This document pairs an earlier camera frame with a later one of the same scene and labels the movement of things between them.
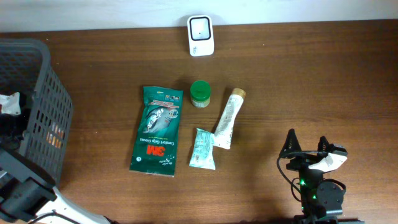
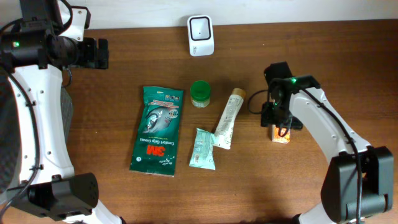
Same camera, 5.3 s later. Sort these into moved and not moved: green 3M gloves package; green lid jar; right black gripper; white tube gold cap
Moved: right black gripper
Not moved: green 3M gloves package; white tube gold cap; green lid jar
